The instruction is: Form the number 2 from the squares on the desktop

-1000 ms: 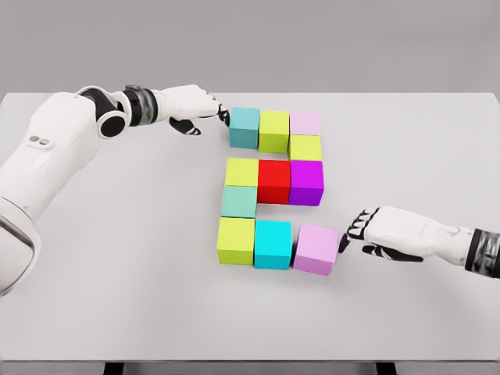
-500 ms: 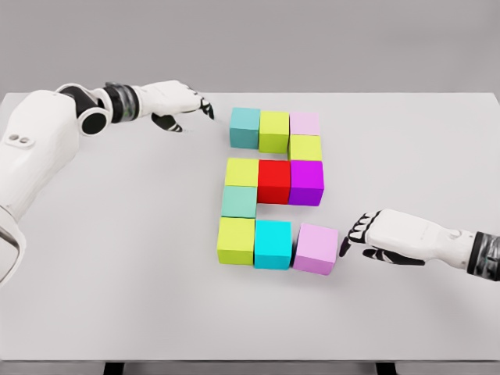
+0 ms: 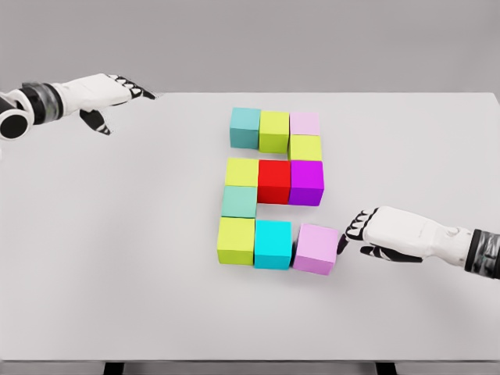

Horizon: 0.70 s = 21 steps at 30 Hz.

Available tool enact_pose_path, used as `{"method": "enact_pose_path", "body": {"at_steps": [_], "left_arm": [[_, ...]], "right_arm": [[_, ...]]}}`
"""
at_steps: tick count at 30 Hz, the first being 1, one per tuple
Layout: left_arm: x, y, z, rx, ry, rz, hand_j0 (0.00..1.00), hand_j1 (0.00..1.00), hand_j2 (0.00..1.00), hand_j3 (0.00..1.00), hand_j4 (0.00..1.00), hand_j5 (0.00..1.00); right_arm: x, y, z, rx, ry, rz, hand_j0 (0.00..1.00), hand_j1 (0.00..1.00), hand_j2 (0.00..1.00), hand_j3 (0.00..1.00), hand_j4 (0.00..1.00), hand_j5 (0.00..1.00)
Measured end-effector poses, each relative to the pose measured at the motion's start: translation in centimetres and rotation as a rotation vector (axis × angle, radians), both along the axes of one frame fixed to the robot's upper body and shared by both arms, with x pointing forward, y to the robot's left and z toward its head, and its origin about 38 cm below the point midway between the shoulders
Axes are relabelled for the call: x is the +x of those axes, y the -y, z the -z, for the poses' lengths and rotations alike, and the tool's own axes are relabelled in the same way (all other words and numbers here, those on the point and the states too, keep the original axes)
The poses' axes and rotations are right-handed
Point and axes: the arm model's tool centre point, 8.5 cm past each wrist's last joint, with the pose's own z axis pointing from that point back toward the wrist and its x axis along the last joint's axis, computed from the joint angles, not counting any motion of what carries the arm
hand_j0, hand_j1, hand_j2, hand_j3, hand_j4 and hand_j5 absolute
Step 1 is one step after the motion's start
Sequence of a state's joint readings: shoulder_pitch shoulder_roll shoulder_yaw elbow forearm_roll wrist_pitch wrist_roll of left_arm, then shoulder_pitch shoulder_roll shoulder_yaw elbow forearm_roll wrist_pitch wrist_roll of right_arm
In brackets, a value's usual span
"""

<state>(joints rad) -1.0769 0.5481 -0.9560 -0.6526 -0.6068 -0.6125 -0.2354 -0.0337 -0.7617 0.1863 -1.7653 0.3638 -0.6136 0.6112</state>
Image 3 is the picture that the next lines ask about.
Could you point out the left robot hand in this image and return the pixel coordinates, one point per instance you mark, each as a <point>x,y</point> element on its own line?
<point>102,91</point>

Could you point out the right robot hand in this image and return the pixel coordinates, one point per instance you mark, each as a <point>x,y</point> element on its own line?
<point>394,230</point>

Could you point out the pink-lilac cube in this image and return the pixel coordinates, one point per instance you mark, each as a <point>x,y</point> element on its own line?
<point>315,248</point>

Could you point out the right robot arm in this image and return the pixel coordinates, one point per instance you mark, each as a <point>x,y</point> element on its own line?
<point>466,246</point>

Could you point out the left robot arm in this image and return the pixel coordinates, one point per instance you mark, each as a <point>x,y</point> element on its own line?
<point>31,107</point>

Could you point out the purple cube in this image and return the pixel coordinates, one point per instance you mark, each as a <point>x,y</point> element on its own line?
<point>306,181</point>

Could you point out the yellow-green cube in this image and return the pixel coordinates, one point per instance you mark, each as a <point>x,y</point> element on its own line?
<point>273,131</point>
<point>236,240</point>
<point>241,171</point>
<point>304,147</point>

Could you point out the cyan cube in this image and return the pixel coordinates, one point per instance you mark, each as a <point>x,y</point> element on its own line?
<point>272,244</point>

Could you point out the red cube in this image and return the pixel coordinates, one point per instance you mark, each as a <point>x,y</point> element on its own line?
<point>273,180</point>

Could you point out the pale pink cube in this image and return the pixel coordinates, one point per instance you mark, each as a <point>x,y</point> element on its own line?
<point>304,123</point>

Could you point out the teal cube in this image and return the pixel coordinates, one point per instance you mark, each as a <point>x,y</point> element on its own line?
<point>245,127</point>

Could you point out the mint green cube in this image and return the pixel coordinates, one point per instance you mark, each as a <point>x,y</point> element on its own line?
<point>239,201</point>

